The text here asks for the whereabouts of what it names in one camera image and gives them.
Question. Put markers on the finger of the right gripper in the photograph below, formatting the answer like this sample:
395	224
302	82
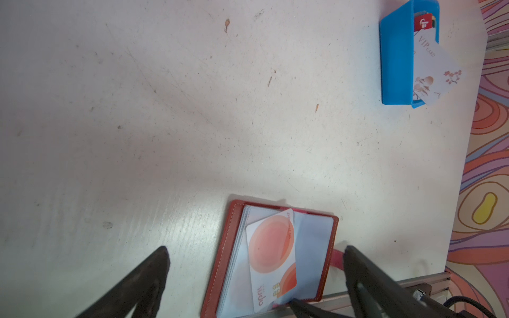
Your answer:
302	309

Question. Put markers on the pink circles white card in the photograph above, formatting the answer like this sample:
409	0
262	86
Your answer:
272	259

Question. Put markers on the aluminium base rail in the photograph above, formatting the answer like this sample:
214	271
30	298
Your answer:
429	289

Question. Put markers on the blue plastic tray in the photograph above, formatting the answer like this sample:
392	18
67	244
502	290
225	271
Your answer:
396	32

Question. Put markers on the white VIP card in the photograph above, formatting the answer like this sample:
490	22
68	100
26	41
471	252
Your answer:
435	71

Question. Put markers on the red leather card holder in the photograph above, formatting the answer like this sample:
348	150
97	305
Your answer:
229	292

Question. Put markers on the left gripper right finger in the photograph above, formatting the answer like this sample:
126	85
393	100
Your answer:
374	294

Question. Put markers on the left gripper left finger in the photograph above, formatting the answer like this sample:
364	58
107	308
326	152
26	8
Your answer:
139	293

